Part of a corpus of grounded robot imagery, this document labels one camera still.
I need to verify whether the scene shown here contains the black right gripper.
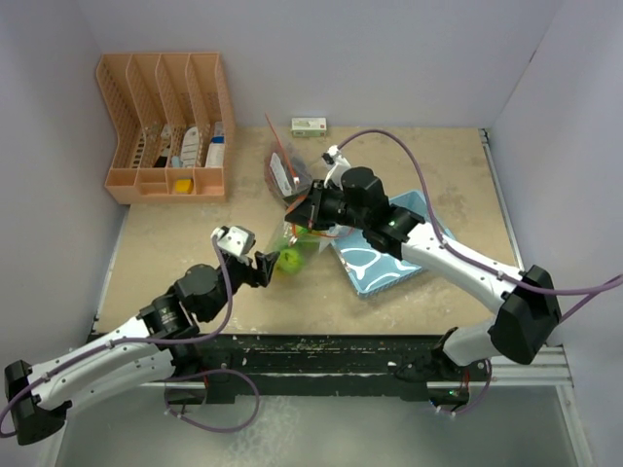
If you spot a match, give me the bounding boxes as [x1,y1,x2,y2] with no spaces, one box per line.
[286,179,369,231]

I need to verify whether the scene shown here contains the green custard apple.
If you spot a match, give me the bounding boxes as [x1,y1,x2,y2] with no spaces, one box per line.
[275,247,306,276]

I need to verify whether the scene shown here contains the clear zip top bag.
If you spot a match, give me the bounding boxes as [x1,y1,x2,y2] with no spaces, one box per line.
[262,113,317,200]
[268,220,343,276]

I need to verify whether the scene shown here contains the light blue plastic basket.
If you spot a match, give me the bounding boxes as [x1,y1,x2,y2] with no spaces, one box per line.
[330,190,458,298]

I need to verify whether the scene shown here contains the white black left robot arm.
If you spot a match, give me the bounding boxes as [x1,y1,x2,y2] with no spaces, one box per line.
[1,252,279,446]

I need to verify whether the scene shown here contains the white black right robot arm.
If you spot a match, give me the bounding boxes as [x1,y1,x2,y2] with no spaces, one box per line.
[285,167,561,380]

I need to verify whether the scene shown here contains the small green white box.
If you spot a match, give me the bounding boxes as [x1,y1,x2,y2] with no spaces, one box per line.
[291,117,328,137]

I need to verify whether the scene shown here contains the white blue box in organizer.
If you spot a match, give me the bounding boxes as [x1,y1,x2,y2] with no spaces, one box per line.
[204,122,226,168]

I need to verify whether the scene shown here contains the yellow block in organizer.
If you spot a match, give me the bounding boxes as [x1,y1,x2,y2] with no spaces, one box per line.
[173,178,194,195]

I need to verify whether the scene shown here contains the white bottle in organizer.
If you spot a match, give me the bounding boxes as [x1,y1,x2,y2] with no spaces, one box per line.
[179,126,200,167]

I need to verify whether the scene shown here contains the orange plastic file organizer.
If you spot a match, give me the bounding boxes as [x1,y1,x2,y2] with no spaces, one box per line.
[96,52,237,205]

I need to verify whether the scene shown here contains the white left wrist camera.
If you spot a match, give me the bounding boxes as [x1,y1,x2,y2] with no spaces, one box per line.
[211,226,256,258]

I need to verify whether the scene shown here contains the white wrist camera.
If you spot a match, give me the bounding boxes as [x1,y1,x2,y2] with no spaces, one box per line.
[322,145,351,189]
[211,226,256,258]

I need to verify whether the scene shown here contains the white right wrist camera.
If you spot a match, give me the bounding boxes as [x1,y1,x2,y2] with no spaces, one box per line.
[322,145,351,189]

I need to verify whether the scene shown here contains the black metal base frame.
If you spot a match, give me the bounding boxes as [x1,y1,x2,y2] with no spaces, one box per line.
[174,334,490,407]

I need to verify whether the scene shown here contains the aluminium rail frame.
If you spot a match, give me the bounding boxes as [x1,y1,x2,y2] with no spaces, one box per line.
[476,127,595,467]

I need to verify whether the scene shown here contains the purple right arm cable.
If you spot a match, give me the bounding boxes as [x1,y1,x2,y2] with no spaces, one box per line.
[335,128,623,419]

